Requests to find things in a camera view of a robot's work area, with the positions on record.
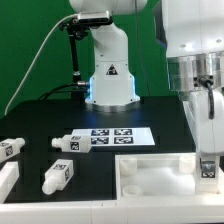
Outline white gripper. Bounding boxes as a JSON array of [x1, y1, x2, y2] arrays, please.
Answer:
[[183, 90, 224, 172]]

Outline white square tabletop tray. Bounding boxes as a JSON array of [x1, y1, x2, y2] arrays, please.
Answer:
[[115, 153, 224, 199]]

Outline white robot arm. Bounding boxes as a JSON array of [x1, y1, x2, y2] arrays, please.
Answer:
[[69, 0, 224, 172]]

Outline white marker sheet with tags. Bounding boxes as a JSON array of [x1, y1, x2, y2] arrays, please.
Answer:
[[72, 127, 155, 146]]

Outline white left fence piece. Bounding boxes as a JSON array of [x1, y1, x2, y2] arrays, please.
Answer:
[[0, 162, 19, 204]]

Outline white front fence rail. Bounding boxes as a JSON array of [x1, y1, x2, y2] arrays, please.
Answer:
[[0, 195, 224, 224]]

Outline black cables at base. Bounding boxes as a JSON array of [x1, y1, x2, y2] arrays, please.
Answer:
[[38, 79, 90, 101]]

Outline black camera on stand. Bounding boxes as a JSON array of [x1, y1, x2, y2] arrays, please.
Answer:
[[59, 11, 113, 102]]

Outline white camera cable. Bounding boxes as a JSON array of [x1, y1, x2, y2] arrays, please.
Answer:
[[3, 13, 80, 116]]

